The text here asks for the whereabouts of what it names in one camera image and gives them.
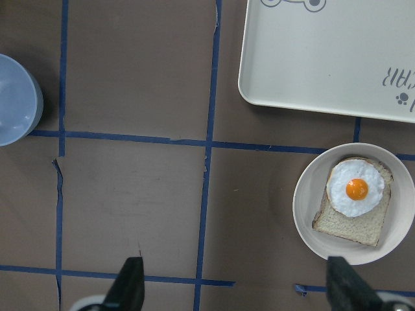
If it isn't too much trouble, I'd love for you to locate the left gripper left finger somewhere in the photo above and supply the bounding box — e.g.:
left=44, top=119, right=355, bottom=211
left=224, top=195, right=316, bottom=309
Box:
left=101, top=257, right=145, bottom=310

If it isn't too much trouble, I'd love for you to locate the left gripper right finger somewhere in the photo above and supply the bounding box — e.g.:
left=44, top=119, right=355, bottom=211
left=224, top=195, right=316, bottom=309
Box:
left=326, top=257, right=383, bottom=310

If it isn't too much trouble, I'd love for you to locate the bread slice on plate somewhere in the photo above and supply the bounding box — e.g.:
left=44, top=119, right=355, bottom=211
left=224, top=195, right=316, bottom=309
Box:
left=312, top=157, right=393, bottom=247

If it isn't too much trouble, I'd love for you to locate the cream round plate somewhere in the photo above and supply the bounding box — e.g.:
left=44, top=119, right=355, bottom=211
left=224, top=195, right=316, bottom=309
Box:
left=292, top=143, right=414, bottom=265

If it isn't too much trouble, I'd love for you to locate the fried egg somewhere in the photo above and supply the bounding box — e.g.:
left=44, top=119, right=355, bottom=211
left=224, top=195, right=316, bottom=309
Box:
left=326, top=159, right=385, bottom=218

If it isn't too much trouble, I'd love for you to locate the blue bowl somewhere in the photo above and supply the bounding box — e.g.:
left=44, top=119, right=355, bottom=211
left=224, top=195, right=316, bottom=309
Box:
left=1, top=54, right=43, bottom=146

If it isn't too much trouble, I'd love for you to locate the cream bear tray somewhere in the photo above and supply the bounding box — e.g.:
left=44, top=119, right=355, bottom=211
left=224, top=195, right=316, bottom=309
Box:
left=238, top=1, right=414, bottom=122

